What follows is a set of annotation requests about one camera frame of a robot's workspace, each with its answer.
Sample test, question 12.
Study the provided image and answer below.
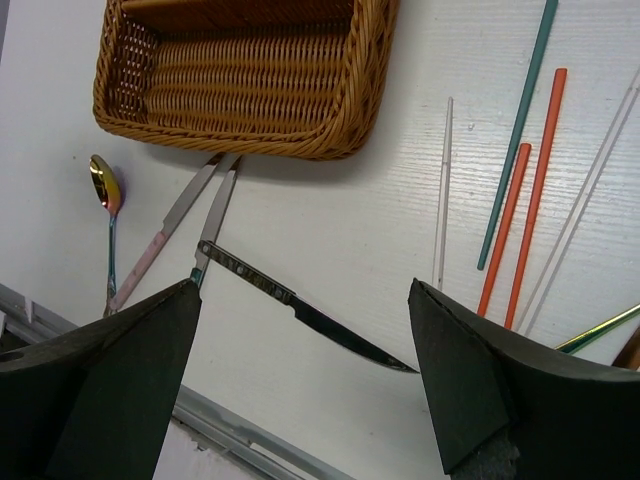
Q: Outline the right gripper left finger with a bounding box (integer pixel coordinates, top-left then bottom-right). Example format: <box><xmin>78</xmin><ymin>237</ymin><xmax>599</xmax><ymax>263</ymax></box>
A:
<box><xmin>1</xmin><ymin>279</ymin><xmax>201</xmax><ymax>479</ymax></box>

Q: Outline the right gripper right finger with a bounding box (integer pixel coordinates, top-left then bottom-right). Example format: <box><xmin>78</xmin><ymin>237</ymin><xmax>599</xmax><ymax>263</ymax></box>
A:
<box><xmin>408</xmin><ymin>280</ymin><xmax>639</xmax><ymax>479</ymax></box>

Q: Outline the green rainbow fork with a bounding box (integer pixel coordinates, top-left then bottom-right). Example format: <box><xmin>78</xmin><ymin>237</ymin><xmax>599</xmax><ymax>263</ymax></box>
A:
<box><xmin>555</xmin><ymin>304</ymin><xmax>640</xmax><ymax>354</ymax></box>

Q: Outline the copper fork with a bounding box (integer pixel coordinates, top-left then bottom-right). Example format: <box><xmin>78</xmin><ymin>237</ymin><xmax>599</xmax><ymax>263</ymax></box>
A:
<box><xmin>612</xmin><ymin>326</ymin><xmax>640</xmax><ymax>371</ymax></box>

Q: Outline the gold rainbow spoon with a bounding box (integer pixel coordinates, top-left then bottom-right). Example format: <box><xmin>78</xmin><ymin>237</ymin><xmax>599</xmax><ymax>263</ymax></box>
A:
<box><xmin>89</xmin><ymin>154</ymin><xmax>123</xmax><ymax>317</ymax></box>

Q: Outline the short orange chopstick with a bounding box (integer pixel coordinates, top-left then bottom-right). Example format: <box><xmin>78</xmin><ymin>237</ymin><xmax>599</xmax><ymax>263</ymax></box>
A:
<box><xmin>477</xmin><ymin>143</ymin><xmax>532</xmax><ymax>317</ymax></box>

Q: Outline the long orange chopstick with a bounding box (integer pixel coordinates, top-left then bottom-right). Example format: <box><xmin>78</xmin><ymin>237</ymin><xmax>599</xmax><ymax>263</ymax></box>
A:
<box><xmin>504</xmin><ymin>68</ymin><xmax>568</xmax><ymax>330</ymax></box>

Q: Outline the teal chopstick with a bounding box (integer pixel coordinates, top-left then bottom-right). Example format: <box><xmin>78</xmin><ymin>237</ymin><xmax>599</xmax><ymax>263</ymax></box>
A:
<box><xmin>476</xmin><ymin>0</ymin><xmax>559</xmax><ymax>271</ymax></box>

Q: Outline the wicker cutlery tray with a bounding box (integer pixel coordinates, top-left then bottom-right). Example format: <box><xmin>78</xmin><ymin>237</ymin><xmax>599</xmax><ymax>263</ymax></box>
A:
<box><xmin>93</xmin><ymin>1</ymin><xmax>399</xmax><ymax>161</ymax></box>

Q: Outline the aluminium table rail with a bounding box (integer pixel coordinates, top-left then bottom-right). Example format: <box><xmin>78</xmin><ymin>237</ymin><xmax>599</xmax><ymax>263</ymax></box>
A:
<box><xmin>0</xmin><ymin>282</ymin><xmax>346</xmax><ymax>480</ymax></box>

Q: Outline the pink handled knife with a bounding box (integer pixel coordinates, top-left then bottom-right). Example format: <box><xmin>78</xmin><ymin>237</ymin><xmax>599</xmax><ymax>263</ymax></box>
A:
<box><xmin>108</xmin><ymin>153</ymin><xmax>225</xmax><ymax>314</ymax></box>

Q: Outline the dark handled knife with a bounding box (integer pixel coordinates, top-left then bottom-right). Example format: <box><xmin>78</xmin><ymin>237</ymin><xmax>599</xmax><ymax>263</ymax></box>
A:
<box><xmin>198</xmin><ymin>240</ymin><xmax>418</xmax><ymax>374</ymax></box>

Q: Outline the green handled knife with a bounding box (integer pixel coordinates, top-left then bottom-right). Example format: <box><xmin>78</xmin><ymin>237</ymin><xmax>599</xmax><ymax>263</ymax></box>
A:
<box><xmin>190</xmin><ymin>155</ymin><xmax>243</xmax><ymax>288</ymax></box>

